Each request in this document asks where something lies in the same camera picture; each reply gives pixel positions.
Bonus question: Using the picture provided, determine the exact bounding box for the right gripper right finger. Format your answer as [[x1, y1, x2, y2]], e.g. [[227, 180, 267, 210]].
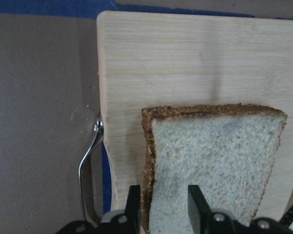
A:
[[188, 185, 211, 234]]

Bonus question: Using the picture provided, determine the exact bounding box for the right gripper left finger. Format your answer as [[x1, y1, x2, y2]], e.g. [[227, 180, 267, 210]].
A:
[[125, 185, 141, 234]]

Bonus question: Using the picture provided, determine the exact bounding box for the wooden cutting board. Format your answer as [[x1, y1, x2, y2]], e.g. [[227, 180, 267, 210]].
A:
[[96, 11, 293, 219]]

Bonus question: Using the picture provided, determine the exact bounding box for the bread slice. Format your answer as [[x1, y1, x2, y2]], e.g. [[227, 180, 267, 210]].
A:
[[142, 104, 287, 234]]

